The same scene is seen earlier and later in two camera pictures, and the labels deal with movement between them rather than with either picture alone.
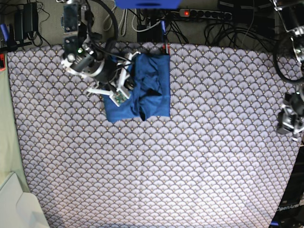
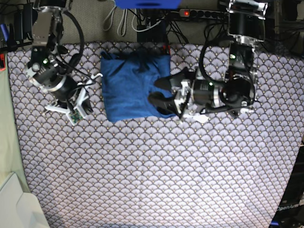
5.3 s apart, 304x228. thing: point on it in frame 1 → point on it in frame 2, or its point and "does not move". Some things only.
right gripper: x=290 y=118 → x=208 y=92
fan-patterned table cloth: x=219 y=160 does not move
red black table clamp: x=166 y=45 does not move
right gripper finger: x=130 y=82 → x=86 y=105
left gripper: x=93 y=65 → x=49 y=76
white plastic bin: x=19 y=209 does not move
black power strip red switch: x=208 y=14 does not move
